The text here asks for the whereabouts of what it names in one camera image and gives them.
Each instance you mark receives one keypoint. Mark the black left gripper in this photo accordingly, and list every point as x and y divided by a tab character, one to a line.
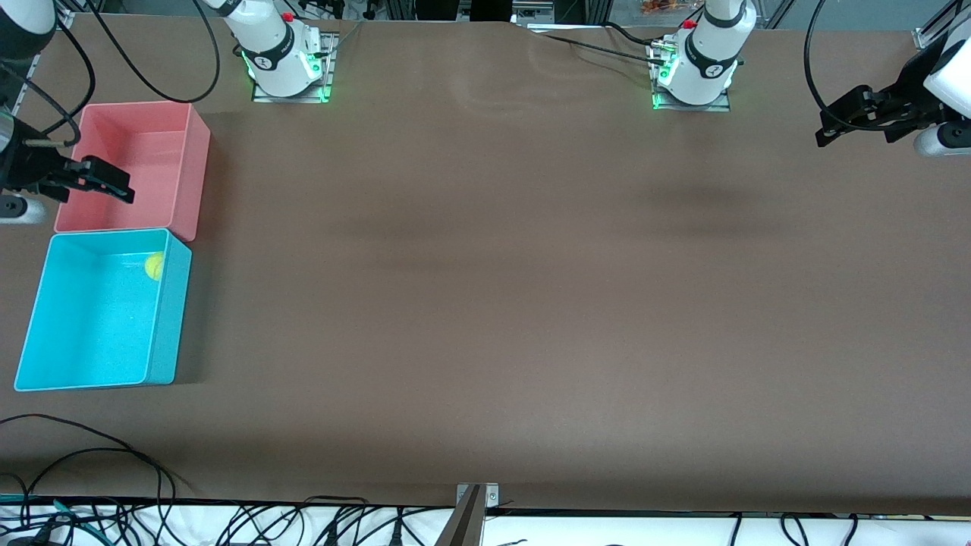
908	91

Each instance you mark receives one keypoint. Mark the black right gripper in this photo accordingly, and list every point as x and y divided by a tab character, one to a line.
23	166

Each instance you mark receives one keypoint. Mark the yellow tennis ball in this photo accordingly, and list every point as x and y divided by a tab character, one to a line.
155	266

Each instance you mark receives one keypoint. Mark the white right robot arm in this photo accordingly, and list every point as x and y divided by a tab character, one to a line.
273	53

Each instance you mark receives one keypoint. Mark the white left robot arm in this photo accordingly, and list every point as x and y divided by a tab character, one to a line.
705	61

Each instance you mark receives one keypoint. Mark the pink plastic bin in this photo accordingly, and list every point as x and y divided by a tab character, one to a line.
152	152

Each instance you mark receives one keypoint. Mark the blue plastic bin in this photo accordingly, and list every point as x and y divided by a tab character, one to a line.
91	326

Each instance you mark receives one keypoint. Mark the orange snack packet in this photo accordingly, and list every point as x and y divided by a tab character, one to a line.
660	7

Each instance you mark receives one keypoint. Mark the grey aluminium beam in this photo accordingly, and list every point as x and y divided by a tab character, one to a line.
463	527

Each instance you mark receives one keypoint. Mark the small silver mounting plate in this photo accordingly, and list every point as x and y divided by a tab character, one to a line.
491	497

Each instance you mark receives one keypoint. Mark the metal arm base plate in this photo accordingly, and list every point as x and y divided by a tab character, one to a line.
717	107
328	53

